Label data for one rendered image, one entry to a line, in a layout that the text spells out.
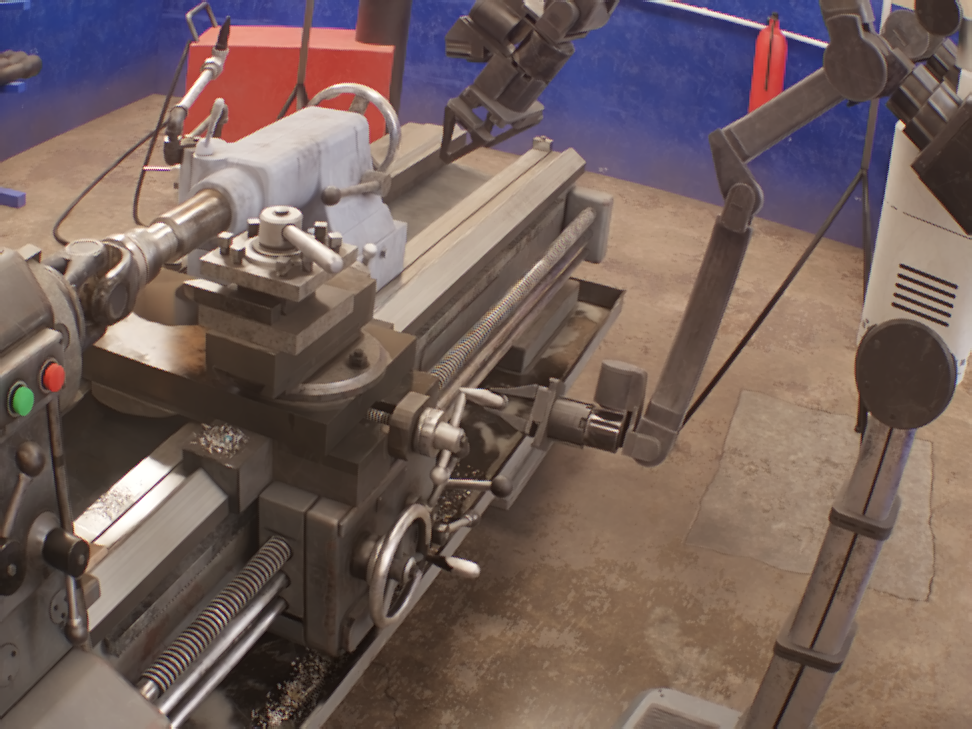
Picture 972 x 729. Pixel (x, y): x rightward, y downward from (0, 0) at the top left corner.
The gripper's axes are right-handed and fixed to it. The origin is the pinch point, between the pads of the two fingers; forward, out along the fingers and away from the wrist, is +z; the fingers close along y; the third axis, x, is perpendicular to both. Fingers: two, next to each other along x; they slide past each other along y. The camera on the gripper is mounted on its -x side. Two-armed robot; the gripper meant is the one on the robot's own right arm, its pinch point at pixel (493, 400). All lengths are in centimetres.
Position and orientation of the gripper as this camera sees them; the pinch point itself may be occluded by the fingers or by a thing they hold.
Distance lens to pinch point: 177.2
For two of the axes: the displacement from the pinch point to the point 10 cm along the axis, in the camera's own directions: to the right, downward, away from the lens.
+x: -2.5, -1.6, -9.6
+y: 2.8, -9.6, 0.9
